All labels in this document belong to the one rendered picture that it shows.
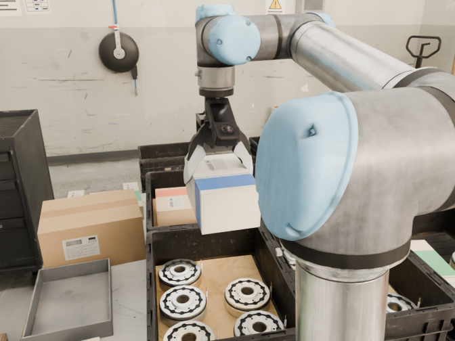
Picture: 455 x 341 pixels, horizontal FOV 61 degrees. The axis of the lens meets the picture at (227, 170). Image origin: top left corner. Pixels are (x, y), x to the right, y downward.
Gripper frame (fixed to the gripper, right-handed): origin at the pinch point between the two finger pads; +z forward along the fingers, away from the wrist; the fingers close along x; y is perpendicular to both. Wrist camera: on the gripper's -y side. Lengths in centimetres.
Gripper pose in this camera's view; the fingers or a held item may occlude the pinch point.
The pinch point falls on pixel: (219, 182)
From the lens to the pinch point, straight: 83.3
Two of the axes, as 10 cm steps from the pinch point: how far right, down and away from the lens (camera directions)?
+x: -9.7, 1.0, -2.3
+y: -2.5, -3.6, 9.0
